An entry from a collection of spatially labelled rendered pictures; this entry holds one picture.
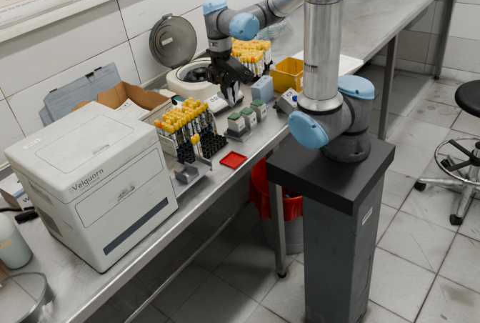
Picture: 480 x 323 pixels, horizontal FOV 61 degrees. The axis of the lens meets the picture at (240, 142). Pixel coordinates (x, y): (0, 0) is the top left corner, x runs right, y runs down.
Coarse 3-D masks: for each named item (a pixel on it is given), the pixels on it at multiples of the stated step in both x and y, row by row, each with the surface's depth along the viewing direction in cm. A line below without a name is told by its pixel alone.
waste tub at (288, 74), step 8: (288, 56) 173; (280, 64) 170; (288, 64) 175; (296, 64) 172; (272, 72) 166; (280, 72) 163; (288, 72) 177; (296, 72) 174; (280, 80) 165; (288, 80) 162; (296, 80) 160; (280, 88) 167; (288, 88) 164; (296, 88) 162
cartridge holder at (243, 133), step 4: (228, 128) 146; (244, 128) 145; (224, 132) 148; (228, 132) 146; (232, 132) 145; (236, 132) 143; (240, 132) 143; (244, 132) 146; (248, 132) 146; (228, 136) 147; (232, 136) 146; (236, 136) 145; (240, 136) 144; (244, 136) 144; (248, 136) 145; (240, 140) 144; (244, 140) 144
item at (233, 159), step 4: (232, 152) 139; (236, 152) 138; (224, 156) 137; (228, 156) 138; (232, 156) 138; (236, 156) 137; (240, 156) 137; (244, 156) 136; (220, 160) 136; (224, 160) 136; (228, 160) 136; (232, 160) 136; (236, 160) 136; (240, 160) 136; (244, 160) 135; (224, 164) 134; (228, 164) 133; (232, 164) 134; (236, 164) 134; (240, 164) 134; (232, 168) 133
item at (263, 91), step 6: (264, 78) 160; (270, 78) 159; (258, 84) 156; (264, 84) 156; (270, 84) 160; (252, 90) 156; (258, 90) 154; (264, 90) 157; (270, 90) 161; (252, 96) 158; (258, 96) 156; (264, 96) 158; (270, 96) 162; (264, 102) 159; (270, 102) 162
